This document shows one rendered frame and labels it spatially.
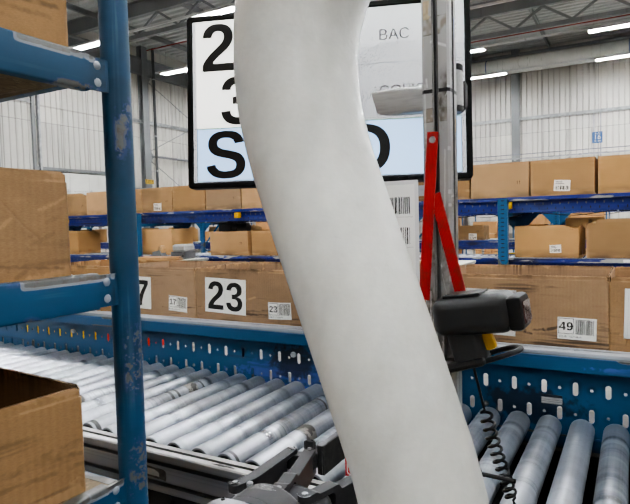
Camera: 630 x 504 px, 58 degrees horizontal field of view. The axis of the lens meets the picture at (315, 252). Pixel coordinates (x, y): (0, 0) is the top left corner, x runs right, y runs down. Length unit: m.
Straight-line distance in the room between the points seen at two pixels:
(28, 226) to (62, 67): 0.14
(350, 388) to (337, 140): 0.11
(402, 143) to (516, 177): 5.08
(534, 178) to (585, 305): 4.63
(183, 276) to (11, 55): 1.43
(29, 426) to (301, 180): 0.38
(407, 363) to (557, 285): 1.18
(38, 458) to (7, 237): 0.19
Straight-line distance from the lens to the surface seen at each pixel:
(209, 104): 1.03
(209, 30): 1.07
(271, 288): 1.69
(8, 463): 0.56
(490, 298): 0.76
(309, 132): 0.26
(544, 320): 1.42
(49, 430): 0.58
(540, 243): 5.73
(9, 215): 0.55
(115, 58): 0.59
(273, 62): 0.27
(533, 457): 1.17
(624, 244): 5.67
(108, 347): 2.15
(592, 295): 1.40
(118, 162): 0.58
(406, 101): 0.96
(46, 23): 0.60
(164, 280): 1.95
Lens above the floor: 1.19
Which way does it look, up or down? 3 degrees down
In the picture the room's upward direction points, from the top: 1 degrees counter-clockwise
